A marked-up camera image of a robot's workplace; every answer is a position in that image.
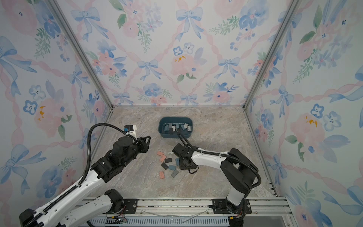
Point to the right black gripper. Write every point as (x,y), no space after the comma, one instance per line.
(181,167)

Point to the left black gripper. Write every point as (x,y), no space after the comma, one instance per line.
(142,141)

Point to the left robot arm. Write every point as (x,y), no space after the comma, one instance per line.
(63,211)

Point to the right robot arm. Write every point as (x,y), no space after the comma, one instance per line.
(240,172)

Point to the grey-green eraser bottom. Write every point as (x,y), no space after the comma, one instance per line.
(175,173)

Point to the teal plastic storage box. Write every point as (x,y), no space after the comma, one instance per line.
(175,120)

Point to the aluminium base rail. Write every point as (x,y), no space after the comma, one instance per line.
(180,212)

